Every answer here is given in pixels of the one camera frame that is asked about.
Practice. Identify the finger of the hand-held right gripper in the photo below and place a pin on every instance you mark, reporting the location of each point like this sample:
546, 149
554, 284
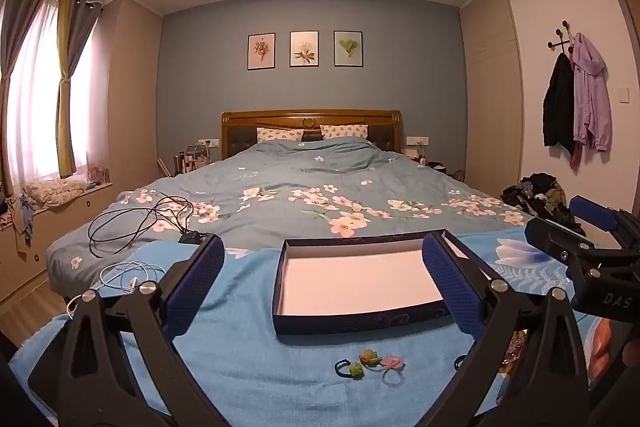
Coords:
595, 213
542, 233

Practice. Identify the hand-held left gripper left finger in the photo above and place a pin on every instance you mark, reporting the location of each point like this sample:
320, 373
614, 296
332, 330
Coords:
196, 287

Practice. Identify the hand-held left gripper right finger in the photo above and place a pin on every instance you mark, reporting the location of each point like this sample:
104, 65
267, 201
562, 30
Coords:
452, 287

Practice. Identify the navy cardboard box tray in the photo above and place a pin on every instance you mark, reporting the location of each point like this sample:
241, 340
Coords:
350, 277

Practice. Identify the person's right hand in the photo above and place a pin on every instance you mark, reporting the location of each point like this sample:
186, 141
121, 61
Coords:
631, 354

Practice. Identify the pile of dark clothes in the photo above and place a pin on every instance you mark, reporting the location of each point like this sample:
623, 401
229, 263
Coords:
542, 194

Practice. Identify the light blue flower blanket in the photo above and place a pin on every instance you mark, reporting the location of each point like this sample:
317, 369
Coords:
250, 357

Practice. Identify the purple jacket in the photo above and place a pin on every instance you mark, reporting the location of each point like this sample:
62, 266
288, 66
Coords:
592, 102

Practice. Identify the black jacket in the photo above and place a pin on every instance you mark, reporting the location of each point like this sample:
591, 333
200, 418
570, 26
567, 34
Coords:
557, 107

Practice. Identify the dark bedside table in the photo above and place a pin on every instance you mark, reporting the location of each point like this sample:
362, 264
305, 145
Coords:
442, 169

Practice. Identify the cosmetics organizer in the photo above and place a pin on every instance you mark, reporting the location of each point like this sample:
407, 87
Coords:
192, 159

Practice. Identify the beige wardrobe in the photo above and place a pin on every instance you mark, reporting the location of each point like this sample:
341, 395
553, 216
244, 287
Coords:
492, 107
130, 107

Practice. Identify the beige window bench cabinet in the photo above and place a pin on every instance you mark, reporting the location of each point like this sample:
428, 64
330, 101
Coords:
60, 227

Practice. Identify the small pink fan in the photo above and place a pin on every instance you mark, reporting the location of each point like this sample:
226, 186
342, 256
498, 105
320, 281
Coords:
96, 174

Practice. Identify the blue floral duvet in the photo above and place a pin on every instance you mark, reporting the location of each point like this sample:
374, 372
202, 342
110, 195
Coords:
300, 177

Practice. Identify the folded floral quilt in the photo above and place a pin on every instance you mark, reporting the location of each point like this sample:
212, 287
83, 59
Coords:
55, 192

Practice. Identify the white patterned pillow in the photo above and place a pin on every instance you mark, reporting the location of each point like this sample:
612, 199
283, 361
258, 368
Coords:
345, 131
279, 134

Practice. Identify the blue cloth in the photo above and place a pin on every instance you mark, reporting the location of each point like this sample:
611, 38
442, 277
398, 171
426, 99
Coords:
22, 217

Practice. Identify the wooden bed headboard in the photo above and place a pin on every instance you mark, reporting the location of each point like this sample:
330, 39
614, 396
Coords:
310, 119

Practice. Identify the white sheer curtain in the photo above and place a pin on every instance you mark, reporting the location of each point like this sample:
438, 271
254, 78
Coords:
35, 107

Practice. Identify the yellow grey curtain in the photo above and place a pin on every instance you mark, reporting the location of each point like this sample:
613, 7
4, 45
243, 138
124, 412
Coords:
67, 82

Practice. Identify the pink framed flower picture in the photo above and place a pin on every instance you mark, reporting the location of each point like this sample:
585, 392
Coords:
261, 52

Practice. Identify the cream framed flower picture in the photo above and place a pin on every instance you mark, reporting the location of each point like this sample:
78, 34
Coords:
304, 49

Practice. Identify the white light switch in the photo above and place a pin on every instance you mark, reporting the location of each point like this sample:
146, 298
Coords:
623, 96

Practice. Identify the white wall outlet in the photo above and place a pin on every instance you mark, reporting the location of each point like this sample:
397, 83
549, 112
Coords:
416, 140
208, 142

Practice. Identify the black wall coat rack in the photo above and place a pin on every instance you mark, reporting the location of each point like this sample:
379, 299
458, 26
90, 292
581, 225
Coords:
562, 38

